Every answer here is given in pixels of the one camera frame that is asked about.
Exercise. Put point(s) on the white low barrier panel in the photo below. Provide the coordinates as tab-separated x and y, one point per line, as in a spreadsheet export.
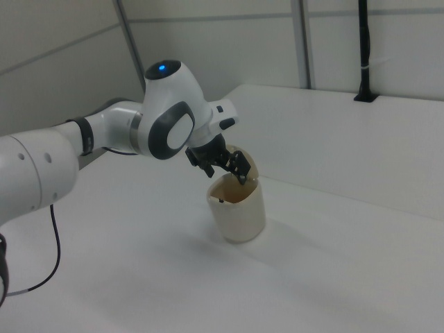
329	138

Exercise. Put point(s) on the grey partition post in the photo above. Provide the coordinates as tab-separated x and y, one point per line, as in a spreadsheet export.
305	41
133	45

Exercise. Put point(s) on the small cream bin with lid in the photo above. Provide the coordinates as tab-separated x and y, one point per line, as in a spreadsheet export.
243	215

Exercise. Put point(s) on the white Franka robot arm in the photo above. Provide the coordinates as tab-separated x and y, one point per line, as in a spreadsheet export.
166	104

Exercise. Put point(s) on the black pole with clamp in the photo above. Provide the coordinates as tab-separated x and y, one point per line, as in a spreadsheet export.
364	41

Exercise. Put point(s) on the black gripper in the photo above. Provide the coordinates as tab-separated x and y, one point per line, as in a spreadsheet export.
209	149

